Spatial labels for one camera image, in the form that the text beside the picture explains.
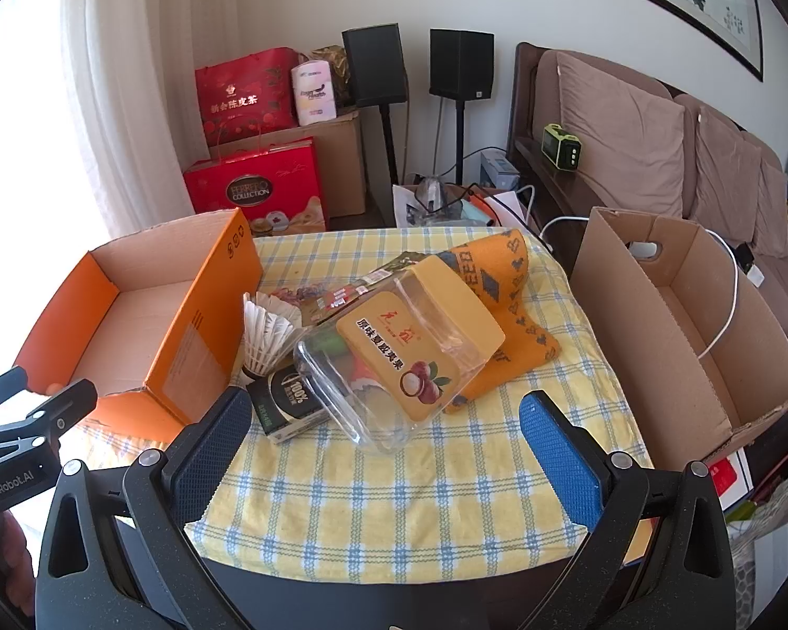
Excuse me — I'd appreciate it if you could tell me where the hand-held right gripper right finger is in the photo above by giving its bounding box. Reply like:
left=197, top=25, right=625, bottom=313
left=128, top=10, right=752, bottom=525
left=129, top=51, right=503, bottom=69
left=519, top=390, right=753, bottom=630

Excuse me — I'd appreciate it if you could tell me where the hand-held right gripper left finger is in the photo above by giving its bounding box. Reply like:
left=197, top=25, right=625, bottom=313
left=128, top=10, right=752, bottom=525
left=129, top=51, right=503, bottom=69
left=36, top=386, right=254, bottom=630

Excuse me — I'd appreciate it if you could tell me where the orange cardboard box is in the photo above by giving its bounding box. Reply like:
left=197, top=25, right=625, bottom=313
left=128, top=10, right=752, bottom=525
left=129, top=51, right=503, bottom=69
left=12, top=206, right=265, bottom=445

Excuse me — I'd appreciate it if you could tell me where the white feather shuttlecock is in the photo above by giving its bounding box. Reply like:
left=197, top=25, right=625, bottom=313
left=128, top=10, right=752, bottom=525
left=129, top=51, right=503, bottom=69
left=240, top=291, right=303, bottom=386

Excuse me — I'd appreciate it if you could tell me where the clear jar with yellow lid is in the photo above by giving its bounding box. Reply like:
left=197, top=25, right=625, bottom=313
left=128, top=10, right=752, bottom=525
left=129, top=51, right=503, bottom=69
left=293, top=254, right=507, bottom=455

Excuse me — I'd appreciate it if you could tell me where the person's left hand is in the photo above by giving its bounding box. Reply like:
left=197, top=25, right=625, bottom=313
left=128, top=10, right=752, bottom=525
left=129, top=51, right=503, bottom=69
left=0, top=510, right=37, bottom=611

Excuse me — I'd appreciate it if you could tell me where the black drink carton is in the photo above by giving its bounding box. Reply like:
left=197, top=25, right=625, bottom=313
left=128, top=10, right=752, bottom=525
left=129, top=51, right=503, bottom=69
left=245, top=367, right=333, bottom=445

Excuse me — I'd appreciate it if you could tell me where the red white box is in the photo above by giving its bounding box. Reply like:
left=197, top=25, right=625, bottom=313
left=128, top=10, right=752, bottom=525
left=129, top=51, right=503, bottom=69
left=704, top=448, right=754, bottom=514

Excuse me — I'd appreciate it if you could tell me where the brown divided cardboard box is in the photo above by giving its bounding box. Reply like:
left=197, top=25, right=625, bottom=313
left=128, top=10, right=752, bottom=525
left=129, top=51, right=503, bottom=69
left=567, top=206, right=788, bottom=474

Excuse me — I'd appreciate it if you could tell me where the yellow checked tablecloth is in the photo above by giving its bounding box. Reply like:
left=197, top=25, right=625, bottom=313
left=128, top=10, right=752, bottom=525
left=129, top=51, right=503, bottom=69
left=66, top=226, right=655, bottom=569

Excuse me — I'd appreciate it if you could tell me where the bag of colourful rubber bands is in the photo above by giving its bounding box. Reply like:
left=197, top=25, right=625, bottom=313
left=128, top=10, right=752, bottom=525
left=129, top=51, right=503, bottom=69
left=263, top=281, right=326, bottom=308

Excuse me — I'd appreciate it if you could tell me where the orange grey knitted scarf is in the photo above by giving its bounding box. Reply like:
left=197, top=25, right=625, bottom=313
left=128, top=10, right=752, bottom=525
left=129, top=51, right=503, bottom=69
left=433, top=228, right=563, bottom=414

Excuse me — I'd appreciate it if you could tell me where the red green snack packet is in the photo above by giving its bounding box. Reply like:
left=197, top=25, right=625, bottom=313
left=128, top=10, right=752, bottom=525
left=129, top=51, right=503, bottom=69
left=300, top=249, right=429, bottom=327

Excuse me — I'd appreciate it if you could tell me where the white shopping bag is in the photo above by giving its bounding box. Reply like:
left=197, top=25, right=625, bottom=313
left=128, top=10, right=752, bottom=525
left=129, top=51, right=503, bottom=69
left=728, top=451, right=788, bottom=582

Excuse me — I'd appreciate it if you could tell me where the red Ferrero gift bag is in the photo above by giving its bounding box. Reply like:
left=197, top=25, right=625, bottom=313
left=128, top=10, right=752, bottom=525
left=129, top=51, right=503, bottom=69
left=183, top=137, right=330, bottom=238

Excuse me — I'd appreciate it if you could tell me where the teal orange pouch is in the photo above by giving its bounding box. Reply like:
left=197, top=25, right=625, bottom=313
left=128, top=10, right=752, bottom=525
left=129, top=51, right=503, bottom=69
left=461, top=189, right=501, bottom=227

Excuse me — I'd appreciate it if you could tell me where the brown sofa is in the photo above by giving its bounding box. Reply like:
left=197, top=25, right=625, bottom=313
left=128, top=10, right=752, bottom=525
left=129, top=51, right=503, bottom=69
left=507, top=41, right=788, bottom=345

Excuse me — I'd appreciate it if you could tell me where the grey rectangular box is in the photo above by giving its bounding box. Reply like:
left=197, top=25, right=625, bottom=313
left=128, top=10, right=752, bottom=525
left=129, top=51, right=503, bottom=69
left=479, top=150, right=521, bottom=191

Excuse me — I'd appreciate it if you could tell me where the clear plastic appliance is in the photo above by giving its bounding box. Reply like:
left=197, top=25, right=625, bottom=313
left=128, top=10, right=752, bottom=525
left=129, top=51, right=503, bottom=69
left=412, top=172, right=449, bottom=212

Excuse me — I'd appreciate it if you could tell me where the plain brown cardboard box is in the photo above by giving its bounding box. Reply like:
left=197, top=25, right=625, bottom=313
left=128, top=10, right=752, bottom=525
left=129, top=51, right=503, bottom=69
left=236, top=110, right=369, bottom=219

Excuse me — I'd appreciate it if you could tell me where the green portable device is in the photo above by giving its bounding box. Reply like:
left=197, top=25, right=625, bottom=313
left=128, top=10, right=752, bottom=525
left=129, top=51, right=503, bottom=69
left=541, top=122, right=583, bottom=175

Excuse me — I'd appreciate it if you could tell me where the medium brown sofa cushion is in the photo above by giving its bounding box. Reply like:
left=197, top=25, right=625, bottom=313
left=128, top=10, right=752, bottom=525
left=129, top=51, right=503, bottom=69
left=679, top=103, right=764, bottom=258

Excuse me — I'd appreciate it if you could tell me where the small brown sofa cushion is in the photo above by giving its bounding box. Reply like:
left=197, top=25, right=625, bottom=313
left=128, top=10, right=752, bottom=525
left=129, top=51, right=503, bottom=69
left=751, top=156, right=788, bottom=261

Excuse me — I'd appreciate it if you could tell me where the large brown sofa cushion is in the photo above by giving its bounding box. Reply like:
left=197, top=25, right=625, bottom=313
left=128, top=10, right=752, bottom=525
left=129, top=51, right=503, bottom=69
left=555, top=50, right=688, bottom=222

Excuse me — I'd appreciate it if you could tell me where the white curtain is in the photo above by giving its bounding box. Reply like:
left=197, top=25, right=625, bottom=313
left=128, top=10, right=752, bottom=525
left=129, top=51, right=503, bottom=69
left=58, top=0, right=245, bottom=240

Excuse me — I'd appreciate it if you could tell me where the red paper gift bag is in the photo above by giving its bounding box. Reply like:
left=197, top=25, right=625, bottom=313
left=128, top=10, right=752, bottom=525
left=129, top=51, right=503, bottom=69
left=194, top=46, right=301, bottom=149

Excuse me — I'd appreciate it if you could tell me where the white tissue pack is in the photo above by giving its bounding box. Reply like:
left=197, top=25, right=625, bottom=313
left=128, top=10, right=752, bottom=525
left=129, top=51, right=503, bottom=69
left=291, top=59, right=341, bottom=128

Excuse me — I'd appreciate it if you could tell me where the gold gift bag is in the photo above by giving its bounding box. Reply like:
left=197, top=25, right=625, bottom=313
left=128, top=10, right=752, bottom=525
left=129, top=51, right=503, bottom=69
left=311, top=45, right=350, bottom=107

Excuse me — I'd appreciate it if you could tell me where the black speaker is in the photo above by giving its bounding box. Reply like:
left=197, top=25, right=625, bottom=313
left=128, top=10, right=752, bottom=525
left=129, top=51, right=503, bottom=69
left=340, top=24, right=410, bottom=109
left=429, top=28, right=496, bottom=101

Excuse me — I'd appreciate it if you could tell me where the long white cable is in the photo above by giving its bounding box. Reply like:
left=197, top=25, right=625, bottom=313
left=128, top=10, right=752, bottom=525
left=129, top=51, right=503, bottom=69
left=538, top=213, right=742, bottom=361

